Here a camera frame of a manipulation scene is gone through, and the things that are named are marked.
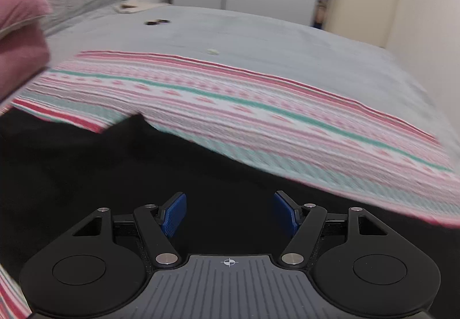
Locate black pants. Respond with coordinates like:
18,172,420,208
0,111,460,319

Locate pink pillow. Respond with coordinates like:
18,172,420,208
0,0,54,105

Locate beige cloth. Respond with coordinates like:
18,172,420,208
113,0,152,14

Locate bed with grey sheet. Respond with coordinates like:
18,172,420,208
44,3,447,147

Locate striped patterned blanket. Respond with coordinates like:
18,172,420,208
0,49,460,319

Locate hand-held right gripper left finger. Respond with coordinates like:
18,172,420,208
71,192,188,268

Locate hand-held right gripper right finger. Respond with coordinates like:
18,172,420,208
273,191,391,266

